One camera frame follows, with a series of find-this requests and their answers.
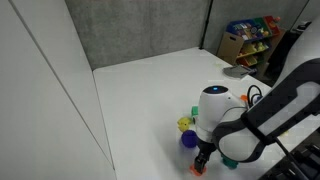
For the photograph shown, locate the brown cardboard box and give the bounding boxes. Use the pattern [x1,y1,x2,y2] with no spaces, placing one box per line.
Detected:
[216,31,245,66]

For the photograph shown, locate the grey metal mounting plate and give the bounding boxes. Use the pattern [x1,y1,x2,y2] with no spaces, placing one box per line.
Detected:
[223,64,258,79]

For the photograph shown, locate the teal toy figure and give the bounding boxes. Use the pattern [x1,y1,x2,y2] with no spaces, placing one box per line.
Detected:
[221,154,239,170]

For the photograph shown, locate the yellow toy block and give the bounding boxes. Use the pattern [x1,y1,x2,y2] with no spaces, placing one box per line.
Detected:
[176,116,192,133]

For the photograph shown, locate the orange toy object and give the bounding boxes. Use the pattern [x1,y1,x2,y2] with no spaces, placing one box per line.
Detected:
[189,163,208,177]

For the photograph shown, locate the black vertical pole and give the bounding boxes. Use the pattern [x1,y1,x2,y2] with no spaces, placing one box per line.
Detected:
[199,0,214,50]

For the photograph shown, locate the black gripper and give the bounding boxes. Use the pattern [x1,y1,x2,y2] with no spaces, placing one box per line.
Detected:
[194,138,218,174]

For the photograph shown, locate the green cube block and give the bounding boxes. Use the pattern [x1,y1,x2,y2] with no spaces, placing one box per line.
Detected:
[190,105,200,117]

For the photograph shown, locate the purple bumpy ball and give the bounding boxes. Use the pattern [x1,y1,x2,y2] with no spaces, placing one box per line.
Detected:
[180,129,198,149]

